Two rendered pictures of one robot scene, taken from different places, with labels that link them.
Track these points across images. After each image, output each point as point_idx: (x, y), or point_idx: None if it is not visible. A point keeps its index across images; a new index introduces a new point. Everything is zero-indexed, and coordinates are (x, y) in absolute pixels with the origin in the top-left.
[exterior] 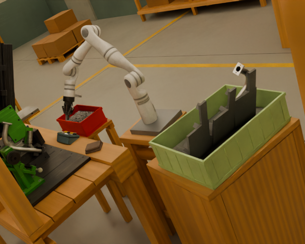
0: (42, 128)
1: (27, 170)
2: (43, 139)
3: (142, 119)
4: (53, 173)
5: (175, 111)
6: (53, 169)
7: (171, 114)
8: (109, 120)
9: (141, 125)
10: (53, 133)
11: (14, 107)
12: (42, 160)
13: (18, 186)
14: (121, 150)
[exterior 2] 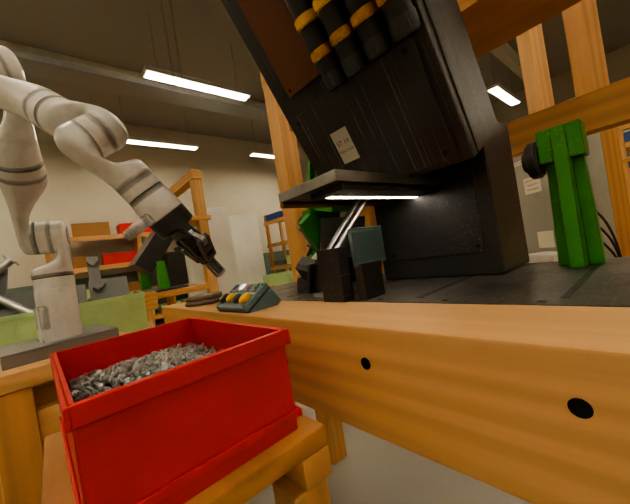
0: (378, 325)
1: (310, 257)
2: (336, 305)
3: (81, 321)
4: (285, 287)
5: (7, 346)
6: (286, 288)
7: (27, 341)
8: (59, 431)
9: (90, 332)
10: (297, 313)
11: (308, 158)
12: None
13: (286, 233)
14: (174, 304)
